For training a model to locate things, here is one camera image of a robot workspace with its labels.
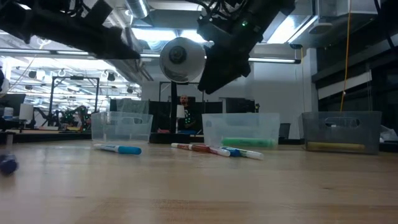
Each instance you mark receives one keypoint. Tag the grey plastic bin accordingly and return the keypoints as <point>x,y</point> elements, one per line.
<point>342,135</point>

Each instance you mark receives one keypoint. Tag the black table frame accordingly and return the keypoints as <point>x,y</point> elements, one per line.
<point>46,138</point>

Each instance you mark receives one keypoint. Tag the red Expo marker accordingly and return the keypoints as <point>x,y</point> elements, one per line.
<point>222,152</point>

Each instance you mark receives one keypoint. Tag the background black robot arm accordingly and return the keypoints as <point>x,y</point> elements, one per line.
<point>43,116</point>
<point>74,115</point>

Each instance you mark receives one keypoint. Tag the brown Expo marker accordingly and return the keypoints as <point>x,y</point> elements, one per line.
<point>180,146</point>

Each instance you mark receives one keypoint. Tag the long ceiling light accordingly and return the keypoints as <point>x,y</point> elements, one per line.
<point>273,59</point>

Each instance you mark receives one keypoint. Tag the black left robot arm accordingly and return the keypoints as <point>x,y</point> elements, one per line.
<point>9,15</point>

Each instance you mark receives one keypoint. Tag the silver ventilation duct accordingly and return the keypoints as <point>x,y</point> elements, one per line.
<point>138,7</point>

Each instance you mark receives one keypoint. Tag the person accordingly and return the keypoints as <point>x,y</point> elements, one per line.
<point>186,107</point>

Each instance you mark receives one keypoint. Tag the thin yellow marker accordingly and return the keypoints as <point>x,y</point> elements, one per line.
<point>335,146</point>

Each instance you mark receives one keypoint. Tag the navy Expo marker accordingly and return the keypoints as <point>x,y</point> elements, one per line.
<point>7,164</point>

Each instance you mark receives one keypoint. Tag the dark computer monitor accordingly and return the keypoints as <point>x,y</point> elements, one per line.
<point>14,102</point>

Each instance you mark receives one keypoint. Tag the white cylinder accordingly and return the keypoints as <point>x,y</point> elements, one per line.
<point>26,111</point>

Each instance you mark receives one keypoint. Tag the black metal rig frame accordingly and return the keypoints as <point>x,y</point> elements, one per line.
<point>74,77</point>
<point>186,83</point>

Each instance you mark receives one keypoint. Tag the crumpled clear plastic bag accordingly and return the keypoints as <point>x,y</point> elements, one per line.
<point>390,135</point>

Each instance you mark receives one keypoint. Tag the black spotlight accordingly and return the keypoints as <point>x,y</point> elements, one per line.
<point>111,76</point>

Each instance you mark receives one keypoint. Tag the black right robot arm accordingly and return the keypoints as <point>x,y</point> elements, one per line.
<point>267,12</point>

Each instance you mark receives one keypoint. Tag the green highlighter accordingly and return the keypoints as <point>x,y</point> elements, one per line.
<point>248,142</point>

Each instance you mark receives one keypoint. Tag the light blue Expo marker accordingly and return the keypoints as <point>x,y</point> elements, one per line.
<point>129,150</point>

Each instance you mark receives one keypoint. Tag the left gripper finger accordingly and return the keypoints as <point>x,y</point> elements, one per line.
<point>115,48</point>
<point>130,39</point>

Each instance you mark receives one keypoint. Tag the clear plastic bin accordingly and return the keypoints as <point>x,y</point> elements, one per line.
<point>124,130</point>
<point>242,127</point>

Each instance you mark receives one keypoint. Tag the green Expo marker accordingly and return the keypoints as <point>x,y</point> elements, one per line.
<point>253,154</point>

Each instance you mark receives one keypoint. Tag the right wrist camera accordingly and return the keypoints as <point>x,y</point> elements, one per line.
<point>206,29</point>

